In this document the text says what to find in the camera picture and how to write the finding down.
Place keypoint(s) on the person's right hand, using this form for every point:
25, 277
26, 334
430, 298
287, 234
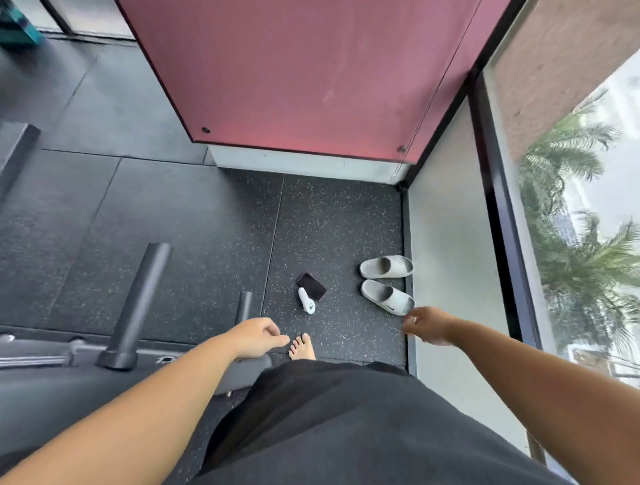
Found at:
432, 326

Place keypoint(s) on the person's left hand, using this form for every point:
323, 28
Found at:
255, 337

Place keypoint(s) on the person's right fingers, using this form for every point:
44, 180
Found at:
411, 324

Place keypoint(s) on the person's left fingers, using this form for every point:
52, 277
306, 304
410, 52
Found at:
276, 338

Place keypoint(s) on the person's left forearm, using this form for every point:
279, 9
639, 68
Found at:
135, 414

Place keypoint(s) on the person's right forearm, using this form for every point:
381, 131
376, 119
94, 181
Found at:
550, 389

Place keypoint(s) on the person's bare foot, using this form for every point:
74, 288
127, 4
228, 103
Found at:
303, 348

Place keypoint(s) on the grey slide sandal black mark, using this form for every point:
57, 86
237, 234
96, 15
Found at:
386, 296

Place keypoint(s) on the small white handheld device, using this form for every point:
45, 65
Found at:
307, 301

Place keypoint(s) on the grey foam slide sandal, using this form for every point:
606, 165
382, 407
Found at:
386, 267

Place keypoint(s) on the black smartphone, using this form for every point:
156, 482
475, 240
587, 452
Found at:
312, 286

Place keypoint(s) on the person's black shirt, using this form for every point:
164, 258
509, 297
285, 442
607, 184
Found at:
360, 429

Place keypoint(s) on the green palm trees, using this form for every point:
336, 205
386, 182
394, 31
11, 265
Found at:
580, 225

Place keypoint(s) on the black angled bar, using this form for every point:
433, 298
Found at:
17, 155

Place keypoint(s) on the teal box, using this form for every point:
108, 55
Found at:
17, 22

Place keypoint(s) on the thin black weight post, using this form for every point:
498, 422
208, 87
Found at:
244, 307

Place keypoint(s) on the black window frame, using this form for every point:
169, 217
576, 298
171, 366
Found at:
505, 220

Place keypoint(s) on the large black weight post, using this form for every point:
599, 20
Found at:
137, 305

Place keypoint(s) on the grey gym machine frame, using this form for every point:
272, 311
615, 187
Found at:
45, 372

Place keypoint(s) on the pink wall panel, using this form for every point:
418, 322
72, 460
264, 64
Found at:
310, 75

